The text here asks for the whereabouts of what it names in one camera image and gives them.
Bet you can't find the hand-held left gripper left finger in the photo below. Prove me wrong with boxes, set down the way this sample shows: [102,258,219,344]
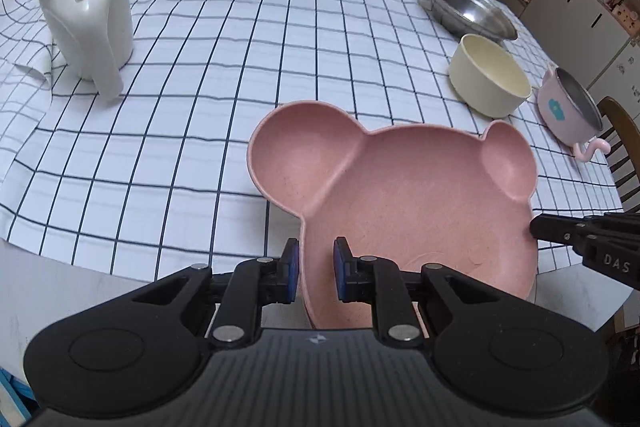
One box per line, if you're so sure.
[131,238,301,347]

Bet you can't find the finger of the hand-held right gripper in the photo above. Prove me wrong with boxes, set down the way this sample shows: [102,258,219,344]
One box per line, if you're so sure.
[530,213,591,253]

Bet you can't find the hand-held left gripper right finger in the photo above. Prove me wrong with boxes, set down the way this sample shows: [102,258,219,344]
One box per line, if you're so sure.
[332,237,496,348]

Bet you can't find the pink bear-shaped plate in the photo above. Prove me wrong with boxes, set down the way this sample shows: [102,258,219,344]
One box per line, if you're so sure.
[246,101,538,330]

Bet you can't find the pink steel-lined bowl with handle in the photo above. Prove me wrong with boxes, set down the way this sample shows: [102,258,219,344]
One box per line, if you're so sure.
[537,66,612,162]

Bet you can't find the cream bowl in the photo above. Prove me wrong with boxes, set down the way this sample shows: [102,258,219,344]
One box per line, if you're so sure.
[448,34,532,118]

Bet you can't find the large steel bowl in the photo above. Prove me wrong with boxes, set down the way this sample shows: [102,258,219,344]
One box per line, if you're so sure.
[425,0,518,42]

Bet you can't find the wooden chair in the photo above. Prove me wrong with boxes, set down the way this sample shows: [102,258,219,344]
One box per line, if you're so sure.
[597,96,640,212]

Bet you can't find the checked tablecloth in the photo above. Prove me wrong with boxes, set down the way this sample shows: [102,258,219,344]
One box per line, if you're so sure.
[0,0,626,283]

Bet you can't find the white lower cabinets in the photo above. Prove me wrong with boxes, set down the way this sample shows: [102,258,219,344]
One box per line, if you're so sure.
[520,0,640,92]

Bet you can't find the blue striped bag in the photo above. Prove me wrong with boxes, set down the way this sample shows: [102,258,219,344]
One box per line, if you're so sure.
[0,367,31,413]

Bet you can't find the white steel-lined mug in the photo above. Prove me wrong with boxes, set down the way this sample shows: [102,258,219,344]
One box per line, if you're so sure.
[36,0,135,96]

